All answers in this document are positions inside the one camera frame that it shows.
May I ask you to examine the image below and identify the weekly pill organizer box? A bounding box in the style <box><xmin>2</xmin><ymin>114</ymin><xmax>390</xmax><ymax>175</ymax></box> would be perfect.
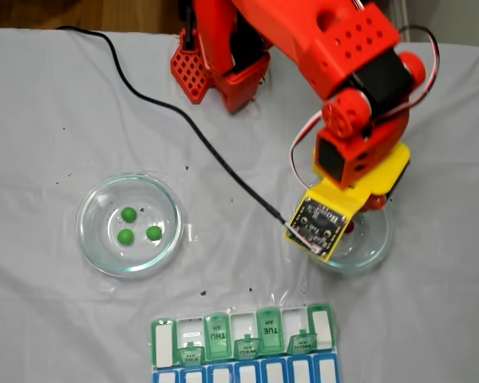
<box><xmin>149</xmin><ymin>302</ymin><xmax>340</xmax><ymax>383</ymax></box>

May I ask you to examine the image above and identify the clear glass bowl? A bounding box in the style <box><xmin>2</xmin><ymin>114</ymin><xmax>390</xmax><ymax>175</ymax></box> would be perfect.
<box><xmin>303</xmin><ymin>181</ymin><xmax>394</xmax><ymax>276</ymax></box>
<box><xmin>75</xmin><ymin>172</ymin><xmax>184</xmax><ymax>278</ymax></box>

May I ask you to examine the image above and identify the white baseboard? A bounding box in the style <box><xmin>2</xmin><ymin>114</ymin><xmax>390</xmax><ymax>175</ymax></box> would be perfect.
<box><xmin>390</xmin><ymin>0</ymin><xmax>411</xmax><ymax>43</ymax></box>

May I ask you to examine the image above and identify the black table clamp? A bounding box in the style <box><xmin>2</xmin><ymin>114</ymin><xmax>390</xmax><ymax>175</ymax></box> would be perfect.
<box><xmin>179</xmin><ymin>0</ymin><xmax>199</xmax><ymax>52</ymax></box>

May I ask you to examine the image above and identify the white table cloth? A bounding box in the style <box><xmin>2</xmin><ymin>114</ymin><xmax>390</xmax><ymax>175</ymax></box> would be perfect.
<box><xmin>0</xmin><ymin>27</ymin><xmax>479</xmax><ymax>383</ymax></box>

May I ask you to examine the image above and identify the camera board on yellow mount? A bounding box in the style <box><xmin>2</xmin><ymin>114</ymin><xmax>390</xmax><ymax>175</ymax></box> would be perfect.
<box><xmin>283</xmin><ymin>177</ymin><xmax>374</xmax><ymax>263</ymax></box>

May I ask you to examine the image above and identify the red white black servo wire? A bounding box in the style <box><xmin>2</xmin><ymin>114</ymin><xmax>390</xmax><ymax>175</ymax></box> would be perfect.
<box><xmin>369</xmin><ymin>24</ymin><xmax>441</xmax><ymax>128</ymax></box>
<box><xmin>289</xmin><ymin>111</ymin><xmax>324</xmax><ymax>192</ymax></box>

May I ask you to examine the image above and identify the black camera cable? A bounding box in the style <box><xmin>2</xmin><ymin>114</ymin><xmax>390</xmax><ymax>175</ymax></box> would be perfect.
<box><xmin>54</xmin><ymin>25</ymin><xmax>291</xmax><ymax>231</ymax></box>

